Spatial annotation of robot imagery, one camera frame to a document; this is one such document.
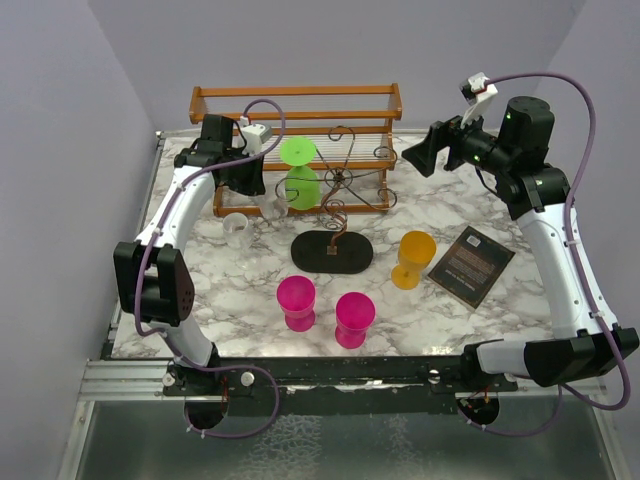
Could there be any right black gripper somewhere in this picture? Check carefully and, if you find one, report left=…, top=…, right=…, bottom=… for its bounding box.
left=403, top=101, right=514, bottom=177

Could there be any green plastic wine glass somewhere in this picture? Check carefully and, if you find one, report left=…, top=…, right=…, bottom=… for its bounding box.
left=280, top=136, right=320, bottom=211

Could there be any metal wine glass rack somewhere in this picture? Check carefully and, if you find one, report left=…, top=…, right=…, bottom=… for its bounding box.
left=274, top=126, right=397, bottom=275

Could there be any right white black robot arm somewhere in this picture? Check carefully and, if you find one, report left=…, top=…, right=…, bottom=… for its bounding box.
left=402, top=96, right=639, bottom=391

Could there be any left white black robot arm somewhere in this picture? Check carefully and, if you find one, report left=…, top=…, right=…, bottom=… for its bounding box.
left=113, top=114, right=260, bottom=395

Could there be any frosted clear wine glass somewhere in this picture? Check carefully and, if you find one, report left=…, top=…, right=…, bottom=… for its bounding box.
left=222, top=212, right=260, bottom=270

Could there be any orange wooden dish rack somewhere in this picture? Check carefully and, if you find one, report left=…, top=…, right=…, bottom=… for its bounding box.
left=189, top=83, right=403, bottom=214

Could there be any orange plastic wine glass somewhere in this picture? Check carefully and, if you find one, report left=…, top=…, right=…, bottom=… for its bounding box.
left=391, top=230, right=437, bottom=290

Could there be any left pink plastic goblet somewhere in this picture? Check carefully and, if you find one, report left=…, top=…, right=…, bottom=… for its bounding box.
left=276, top=275, right=316, bottom=332

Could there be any pink plastic goblet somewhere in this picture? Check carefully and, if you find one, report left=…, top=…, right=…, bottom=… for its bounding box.
left=276, top=275, right=316, bottom=332
left=335, top=292, right=376, bottom=349

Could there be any dark book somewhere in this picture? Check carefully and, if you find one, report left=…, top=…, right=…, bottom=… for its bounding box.
left=428, top=226, right=515, bottom=309

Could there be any right pink plastic goblet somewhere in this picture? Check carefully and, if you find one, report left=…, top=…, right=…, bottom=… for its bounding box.
left=335, top=292, right=376, bottom=349

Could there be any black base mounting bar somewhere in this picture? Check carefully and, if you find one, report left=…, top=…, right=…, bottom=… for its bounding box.
left=164, top=354, right=521, bottom=417

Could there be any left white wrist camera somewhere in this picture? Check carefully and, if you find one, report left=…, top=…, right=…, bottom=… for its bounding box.
left=234, top=116, right=273, bottom=156

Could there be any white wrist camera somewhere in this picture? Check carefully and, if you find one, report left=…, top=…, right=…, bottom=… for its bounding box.
left=234, top=116, right=273, bottom=156
left=460, top=72, right=498, bottom=127

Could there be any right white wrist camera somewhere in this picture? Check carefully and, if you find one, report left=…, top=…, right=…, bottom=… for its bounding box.
left=460, top=72, right=498, bottom=127

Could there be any aluminium rail frame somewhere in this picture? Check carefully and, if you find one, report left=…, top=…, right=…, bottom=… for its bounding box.
left=54, top=127, right=631, bottom=480

